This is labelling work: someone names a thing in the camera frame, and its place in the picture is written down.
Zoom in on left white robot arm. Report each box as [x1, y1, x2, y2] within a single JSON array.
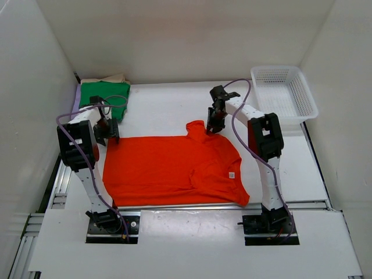
[[56, 95, 124, 234]]

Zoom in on beige t shirt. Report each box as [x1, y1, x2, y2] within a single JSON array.
[[80, 73, 126, 84]]

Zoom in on white front board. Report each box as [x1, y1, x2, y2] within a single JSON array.
[[29, 209, 362, 278]]

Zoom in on purple t shirt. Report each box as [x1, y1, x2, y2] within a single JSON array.
[[72, 84, 81, 112]]

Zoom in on white plastic basket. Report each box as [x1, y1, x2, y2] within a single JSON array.
[[251, 65, 319, 131]]

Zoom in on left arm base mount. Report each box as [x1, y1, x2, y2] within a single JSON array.
[[85, 210, 141, 244]]

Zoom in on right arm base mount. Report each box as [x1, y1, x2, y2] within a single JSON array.
[[237, 206, 300, 246]]

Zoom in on orange t shirt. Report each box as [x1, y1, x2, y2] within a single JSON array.
[[103, 120, 250, 206]]

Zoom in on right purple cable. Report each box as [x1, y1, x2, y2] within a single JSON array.
[[222, 78, 297, 242]]

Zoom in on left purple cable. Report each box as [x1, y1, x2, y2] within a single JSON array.
[[55, 95, 130, 244]]

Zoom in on purple cable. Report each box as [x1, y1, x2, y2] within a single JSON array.
[[222, 78, 297, 242], [55, 95, 130, 244]]

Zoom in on aluminium frame rail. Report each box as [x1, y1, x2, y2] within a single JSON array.
[[8, 84, 332, 279]]

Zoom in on green t shirt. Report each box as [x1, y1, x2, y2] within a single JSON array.
[[79, 81, 131, 123]]

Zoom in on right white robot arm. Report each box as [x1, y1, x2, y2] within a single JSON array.
[[206, 85, 289, 231]]

